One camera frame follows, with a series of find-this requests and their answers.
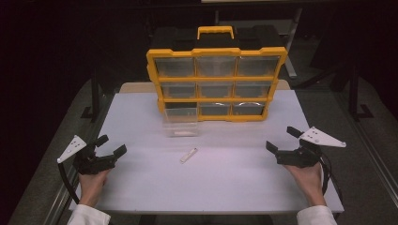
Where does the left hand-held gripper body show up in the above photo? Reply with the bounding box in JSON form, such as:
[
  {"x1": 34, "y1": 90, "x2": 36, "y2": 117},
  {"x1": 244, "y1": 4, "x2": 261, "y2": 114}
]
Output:
[{"x1": 56, "y1": 134, "x2": 116, "y2": 175}]

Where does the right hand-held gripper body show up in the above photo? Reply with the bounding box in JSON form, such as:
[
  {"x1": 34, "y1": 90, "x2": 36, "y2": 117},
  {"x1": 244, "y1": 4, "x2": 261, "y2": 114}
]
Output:
[{"x1": 275, "y1": 126, "x2": 347, "y2": 169}]

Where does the clear plastic drawer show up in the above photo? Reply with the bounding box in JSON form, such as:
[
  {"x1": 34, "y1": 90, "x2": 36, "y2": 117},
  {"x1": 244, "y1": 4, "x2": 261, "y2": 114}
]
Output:
[{"x1": 161, "y1": 107, "x2": 200, "y2": 138}]

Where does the small white stick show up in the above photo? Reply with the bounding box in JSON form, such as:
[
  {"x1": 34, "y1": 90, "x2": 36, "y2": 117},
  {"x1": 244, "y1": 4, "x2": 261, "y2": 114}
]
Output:
[{"x1": 179, "y1": 147, "x2": 199, "y2": 164}]

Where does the yellow and black drawer organizer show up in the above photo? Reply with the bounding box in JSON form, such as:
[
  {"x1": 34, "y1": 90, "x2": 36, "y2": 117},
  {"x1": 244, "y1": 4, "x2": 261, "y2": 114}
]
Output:
[{"x1": 145, "y1": 25, "x2": 288, "y2": 123}]

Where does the person's left hand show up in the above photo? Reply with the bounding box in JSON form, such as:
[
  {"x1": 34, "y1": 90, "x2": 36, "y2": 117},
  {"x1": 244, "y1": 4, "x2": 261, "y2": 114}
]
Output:
[{"x1": 77, "y1": 169, "x2": 111, "y2": 208}]

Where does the person's right hand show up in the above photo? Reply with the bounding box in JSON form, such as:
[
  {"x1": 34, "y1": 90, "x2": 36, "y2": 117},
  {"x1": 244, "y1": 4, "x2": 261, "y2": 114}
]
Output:
[{"x1": 283, "y1": 162, "x2": 328, "y2": 208}]

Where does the black metal stand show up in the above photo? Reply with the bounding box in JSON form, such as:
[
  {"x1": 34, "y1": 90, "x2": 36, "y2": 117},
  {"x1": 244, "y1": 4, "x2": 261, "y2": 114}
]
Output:
[
  {"x1": 347, "y1": 64, "x2": 375, "y2": 122},
  {"x1": 80, "y1": 67, "x2": 101, "y2": 124}
]

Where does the set of clear organizer drawers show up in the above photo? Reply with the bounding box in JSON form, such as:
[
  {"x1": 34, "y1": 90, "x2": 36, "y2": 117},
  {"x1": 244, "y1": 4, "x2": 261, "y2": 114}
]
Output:
[{"x1": 154, "y1": 55, "x2": 281, "y2": 116}]

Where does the grey metal stand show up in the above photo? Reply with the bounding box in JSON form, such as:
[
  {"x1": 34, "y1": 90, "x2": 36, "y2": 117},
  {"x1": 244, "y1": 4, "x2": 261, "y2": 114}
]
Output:
[{"x1": 283, "y1": 8, "x2": 304, "y2": 80}]

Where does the black cable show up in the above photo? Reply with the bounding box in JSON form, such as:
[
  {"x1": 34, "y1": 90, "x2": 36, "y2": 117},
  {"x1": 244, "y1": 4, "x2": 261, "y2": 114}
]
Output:
[
  {"x1": 318, "y1": 152, "x2": 344, "y2": 205},
  {"x1": 57, "y1": 161, "x2": 81, "y2": 205}
]

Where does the aluminium frame rail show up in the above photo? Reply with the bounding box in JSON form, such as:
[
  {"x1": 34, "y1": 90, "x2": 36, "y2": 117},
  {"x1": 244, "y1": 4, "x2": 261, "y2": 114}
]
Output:
[
  {"x1": 43, "y1": 174, "x2": 81, "y2": 225},
  {"x1": 339, "y1": 118, "x2": 398, "y2": 201}
]

